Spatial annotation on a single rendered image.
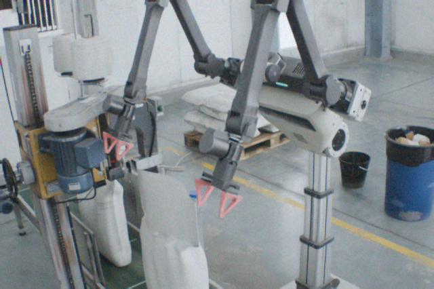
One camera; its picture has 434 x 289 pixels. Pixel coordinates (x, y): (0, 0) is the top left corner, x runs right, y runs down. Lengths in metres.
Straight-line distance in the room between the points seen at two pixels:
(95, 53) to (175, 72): 5.36
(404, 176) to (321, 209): 1.66
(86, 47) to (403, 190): 2.71
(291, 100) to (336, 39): 7.91
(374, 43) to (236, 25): 3.72
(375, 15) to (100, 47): 8.93
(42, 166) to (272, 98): 1.00
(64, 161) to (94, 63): 0.40
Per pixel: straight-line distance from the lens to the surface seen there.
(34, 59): 2.10
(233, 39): 7.86
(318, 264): 2.37
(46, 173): 2.16
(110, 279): 2.73
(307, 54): 1.52
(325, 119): 1.85
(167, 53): 7.14
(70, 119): 1.90
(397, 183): 3.86
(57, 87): 5.03
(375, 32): 10.55
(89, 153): 1.91
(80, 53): 1.93
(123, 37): 6.07
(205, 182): 1.43
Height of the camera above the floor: 1.91
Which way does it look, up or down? 20 degrees down
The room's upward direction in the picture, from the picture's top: 3 degrees counter-clockwise
